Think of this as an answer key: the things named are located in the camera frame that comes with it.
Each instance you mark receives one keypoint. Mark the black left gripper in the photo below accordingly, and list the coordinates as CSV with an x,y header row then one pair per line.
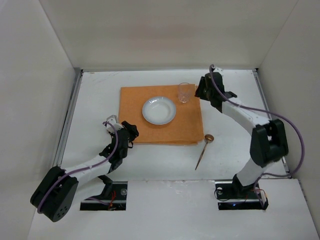
x,y
130,130

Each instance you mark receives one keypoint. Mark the aluminium table rail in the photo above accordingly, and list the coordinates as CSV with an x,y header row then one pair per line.
x,y
63,137
287,173

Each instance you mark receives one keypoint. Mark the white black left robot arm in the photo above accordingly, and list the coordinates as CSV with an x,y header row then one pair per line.
x,y
56,192

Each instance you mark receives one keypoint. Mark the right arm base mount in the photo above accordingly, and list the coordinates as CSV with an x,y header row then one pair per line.
x,y
228,198

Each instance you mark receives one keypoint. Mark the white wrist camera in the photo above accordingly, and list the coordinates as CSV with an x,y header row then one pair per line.
x,y
218,70
112,124

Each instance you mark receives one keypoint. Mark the orange cloth napkin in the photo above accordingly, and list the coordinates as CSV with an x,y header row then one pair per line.
x,y
185,129

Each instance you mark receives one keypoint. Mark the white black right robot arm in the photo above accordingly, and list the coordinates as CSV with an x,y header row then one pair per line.
x,y
268,142

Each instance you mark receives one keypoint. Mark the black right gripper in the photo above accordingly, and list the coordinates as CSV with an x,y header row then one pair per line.
x,y
202,89

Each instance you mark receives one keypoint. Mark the clear plastic cup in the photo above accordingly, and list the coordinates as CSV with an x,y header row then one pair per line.
x,y
184,92

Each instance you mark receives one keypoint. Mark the left aluminium table rail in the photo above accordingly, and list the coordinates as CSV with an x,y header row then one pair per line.
x,y
63,137

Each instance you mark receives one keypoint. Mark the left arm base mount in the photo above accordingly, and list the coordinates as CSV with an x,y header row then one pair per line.
x,y
113,196

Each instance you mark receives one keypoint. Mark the white paper plate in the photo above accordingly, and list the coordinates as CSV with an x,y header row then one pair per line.
x,y
159,110

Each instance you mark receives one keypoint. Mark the right aluminium table rail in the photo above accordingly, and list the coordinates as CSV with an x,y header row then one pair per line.
x,y
287,173

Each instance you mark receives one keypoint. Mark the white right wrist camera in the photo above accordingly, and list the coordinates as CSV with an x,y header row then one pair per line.
x,y
218,70

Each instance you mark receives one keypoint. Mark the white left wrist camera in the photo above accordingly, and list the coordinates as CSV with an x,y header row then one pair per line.
x,y
112,124

